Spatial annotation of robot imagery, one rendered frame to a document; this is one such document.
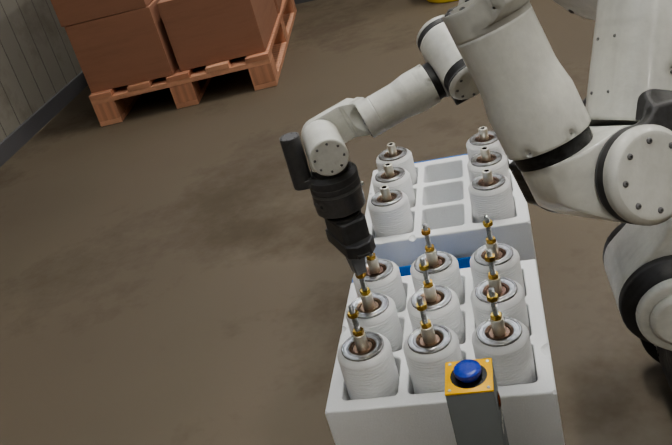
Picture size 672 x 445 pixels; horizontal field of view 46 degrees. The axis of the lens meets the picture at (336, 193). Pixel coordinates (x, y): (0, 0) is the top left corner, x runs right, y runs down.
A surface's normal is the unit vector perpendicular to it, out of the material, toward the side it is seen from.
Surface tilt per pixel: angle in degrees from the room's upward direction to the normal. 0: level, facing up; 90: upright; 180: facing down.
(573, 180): 82
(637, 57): 58
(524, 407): 90
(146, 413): 0
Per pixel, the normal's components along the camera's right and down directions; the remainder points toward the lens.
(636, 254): -0.87, -0.47
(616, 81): -0.73, -0.06
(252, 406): -0.24, -0.86
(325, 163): 0.16, 0.41
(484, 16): -0.46, 0.45
